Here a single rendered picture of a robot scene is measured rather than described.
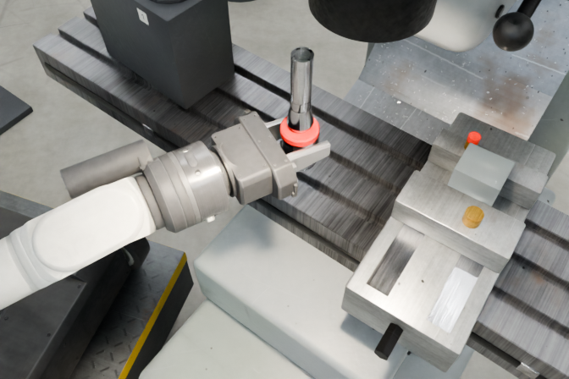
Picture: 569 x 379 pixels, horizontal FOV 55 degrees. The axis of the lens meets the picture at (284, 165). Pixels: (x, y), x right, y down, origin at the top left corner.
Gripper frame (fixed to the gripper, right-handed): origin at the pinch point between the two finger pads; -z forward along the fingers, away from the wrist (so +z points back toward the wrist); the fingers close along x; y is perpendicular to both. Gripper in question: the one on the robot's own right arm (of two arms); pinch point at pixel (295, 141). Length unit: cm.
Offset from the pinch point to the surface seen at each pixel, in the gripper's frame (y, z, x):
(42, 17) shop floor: 114, 20, 206
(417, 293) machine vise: 10.0, -5.5, -20.5
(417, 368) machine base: 93, -30, -15
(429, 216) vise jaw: 6.1, -11.2, -14.0
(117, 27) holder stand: 7.6, 11.1, 41.3
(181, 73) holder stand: 8.9, 5.4, 27.3
